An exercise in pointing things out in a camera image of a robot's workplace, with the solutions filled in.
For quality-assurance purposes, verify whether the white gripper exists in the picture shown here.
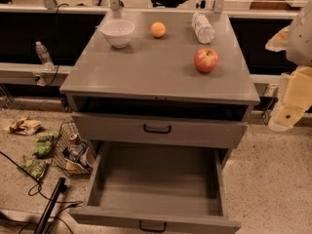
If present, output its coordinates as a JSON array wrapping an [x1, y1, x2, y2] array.
[[265, 26, 312, 132]]

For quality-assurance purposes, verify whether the red apple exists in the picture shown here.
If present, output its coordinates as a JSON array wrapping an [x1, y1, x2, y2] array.
[[194, 48, 218, 73]]

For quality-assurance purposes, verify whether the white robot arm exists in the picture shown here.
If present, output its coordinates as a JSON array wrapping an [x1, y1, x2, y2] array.
[[265, 0, 312, 132]]

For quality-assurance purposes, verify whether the closed grey upper drawer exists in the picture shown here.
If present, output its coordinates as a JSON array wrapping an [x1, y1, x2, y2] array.
[[72, 112, 247, 149]]

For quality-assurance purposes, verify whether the grey drawer cabinet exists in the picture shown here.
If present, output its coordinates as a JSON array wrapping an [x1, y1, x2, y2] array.
[[58, 9, 261, 168]]

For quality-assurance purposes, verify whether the open grey lower drawer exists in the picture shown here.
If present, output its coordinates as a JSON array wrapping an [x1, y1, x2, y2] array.
[[69, 141, 241, 234]]

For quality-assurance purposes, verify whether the clear plastic water bottle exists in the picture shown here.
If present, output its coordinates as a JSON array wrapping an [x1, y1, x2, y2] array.
[[192, 13, 215, 44]]

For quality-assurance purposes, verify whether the orange fruit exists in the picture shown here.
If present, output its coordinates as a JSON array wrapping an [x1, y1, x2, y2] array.
[[150, 21, 166, 38]]

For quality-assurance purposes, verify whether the white bowl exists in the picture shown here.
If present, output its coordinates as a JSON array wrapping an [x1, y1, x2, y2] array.
[[99, 19, 135, 48]]

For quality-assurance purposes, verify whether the soda can in basket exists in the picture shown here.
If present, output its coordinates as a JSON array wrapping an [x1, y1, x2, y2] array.
[[69, 134, 80, 144]]

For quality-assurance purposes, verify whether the small water bottle on ledge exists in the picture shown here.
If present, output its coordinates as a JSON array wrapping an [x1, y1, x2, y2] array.
[[35, 41, 55, 71]]

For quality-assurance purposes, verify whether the black bar on floor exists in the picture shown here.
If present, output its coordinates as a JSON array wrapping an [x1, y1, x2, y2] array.
[[34, 177, 65, 234]]

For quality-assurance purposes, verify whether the green chip bag upper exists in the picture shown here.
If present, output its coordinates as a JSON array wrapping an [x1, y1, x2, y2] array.
[[33, 131, 59, 158]]

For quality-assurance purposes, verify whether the green chip bag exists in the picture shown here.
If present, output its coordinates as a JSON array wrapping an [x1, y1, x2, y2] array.
[[33, 131, 59, 158], [19, 155, 48, 180]]

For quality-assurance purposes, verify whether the green chip bag lower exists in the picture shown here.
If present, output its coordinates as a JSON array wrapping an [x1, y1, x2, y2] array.
[[19, 155, 48, 180]]

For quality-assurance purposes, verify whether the brown snack bag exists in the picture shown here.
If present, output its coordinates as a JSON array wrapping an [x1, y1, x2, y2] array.
[[4, 118, 41, 136]]

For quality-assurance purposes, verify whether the wire mesh basket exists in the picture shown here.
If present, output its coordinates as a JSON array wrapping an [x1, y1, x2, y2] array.
[[52, 122, 95, 176]]

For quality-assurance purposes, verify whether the black cable on floor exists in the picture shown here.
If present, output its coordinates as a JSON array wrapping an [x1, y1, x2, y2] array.
[[0, 150, 84, 234]]

